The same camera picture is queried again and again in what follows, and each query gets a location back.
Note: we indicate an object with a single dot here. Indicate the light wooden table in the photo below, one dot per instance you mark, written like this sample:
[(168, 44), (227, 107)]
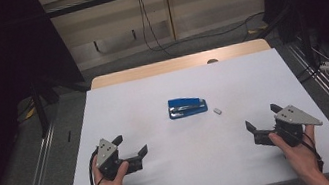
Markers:
[(155, 68)]

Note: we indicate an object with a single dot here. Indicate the beige wooden cabinet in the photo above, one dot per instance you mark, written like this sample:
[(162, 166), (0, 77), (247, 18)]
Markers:
[(212, 6)]

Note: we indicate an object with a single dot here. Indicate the blue stapler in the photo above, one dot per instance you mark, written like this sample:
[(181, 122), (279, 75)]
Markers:
[(184, 102)]

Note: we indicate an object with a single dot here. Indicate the black metal stand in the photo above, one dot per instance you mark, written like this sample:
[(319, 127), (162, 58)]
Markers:
[(303, 35), (41, 109)]

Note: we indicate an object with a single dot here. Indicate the white power strip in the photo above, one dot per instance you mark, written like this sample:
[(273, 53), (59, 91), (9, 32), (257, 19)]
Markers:
[(325, 66)]

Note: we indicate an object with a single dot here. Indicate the small black floor object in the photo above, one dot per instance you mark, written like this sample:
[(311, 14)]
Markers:
[(69, 136)]

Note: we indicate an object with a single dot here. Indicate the person's right hand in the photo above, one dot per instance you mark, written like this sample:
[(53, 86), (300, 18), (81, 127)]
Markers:
[(301, 157)]

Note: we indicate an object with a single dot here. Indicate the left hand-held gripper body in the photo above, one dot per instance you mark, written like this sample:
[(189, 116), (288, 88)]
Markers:
[(105, 152)]

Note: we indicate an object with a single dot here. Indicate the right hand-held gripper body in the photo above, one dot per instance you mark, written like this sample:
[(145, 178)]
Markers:
[(292, 118)]

